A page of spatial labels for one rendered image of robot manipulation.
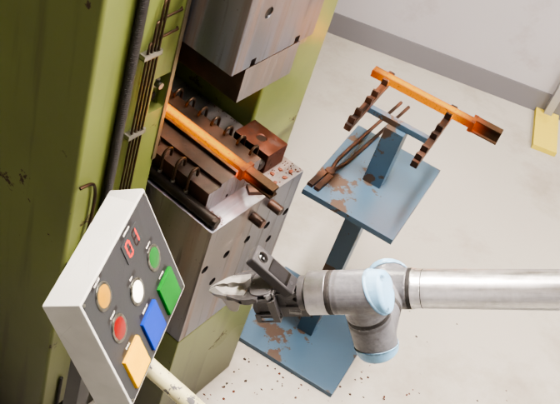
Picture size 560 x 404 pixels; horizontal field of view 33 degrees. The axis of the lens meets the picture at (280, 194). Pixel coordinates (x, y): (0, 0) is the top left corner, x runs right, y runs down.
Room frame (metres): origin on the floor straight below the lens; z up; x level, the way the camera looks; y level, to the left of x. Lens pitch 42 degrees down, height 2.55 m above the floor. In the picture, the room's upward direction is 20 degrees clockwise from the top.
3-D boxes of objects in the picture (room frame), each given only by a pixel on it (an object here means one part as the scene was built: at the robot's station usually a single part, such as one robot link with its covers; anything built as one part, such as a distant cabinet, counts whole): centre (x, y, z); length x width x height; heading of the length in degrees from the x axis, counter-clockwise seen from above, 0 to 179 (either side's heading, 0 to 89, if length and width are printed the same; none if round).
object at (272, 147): (1.95, 0.10, 0.95); 0.12 x 0.09 x 0.07; 65
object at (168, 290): (1.32, 0.15, 1.01); 0.07 x 0.05 x 0.07; 0
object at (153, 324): (1.22, 0.16, 1.01); 0.07 x 0.05 x 0.07; 0
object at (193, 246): (1.90, 0.29, 0.69); 0.56 x 0.38 x 0.45; 65
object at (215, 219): (1.72, 0.30, 0.93); 0.40 x 0.03 x 0.03; 65
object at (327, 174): (2.36, -0.19, 0.76); 0.60 x 0.04 x 0.01; 160
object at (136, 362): (1.12, 0.16, 1.01); 0.07 x 0.05 x 0.07; 0
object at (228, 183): (1.85, 0.31, 0.96); 0.42 x 0.20 x 0.09; 65
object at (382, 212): (2.22, -0.25, 0.75); 0.40 x 0.30 x 0.02; 165
